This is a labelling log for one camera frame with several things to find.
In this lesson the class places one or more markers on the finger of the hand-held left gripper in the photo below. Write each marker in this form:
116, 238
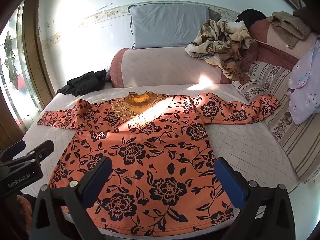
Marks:
15, 148
42, 150

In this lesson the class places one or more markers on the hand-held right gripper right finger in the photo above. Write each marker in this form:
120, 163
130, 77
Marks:
228, 182

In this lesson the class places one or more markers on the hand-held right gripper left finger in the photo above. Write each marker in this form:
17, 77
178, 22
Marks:
97, 180

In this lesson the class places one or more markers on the orange floral shirt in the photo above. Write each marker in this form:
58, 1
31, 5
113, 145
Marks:
160, 155

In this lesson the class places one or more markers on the orange cloth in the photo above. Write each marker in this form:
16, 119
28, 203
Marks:
25, 207

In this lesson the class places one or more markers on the quilted white bed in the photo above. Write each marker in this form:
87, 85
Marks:
237, 142

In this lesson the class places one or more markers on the stained glass door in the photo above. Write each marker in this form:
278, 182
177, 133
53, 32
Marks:
15, 75

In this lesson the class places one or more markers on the striped floral cushion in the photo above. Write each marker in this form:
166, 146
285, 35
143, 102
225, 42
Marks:
295, 140

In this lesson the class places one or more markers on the black cloth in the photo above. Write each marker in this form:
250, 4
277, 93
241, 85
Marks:
85, 82

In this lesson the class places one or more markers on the lilac floral garment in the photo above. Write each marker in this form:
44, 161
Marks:
305, 85

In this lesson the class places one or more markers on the pink rolled quilt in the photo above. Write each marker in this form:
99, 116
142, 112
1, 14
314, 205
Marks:
162, 65

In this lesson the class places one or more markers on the brown floral blanket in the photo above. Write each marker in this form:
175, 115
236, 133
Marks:
220, 45

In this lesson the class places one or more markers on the pink folded quilt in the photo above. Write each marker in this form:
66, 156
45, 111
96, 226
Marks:
270, 47

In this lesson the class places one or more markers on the brown fleece garment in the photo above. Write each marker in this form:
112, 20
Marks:
287, 27

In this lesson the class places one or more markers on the black garment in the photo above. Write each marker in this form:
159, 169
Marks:
250, 16

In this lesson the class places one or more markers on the grey pillow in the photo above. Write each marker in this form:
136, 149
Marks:
170, 25

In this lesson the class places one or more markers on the dark brown cloth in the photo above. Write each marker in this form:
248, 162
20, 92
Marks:
303, 15

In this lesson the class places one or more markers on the wooden door frame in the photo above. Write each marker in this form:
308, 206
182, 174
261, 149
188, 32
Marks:
37, 55

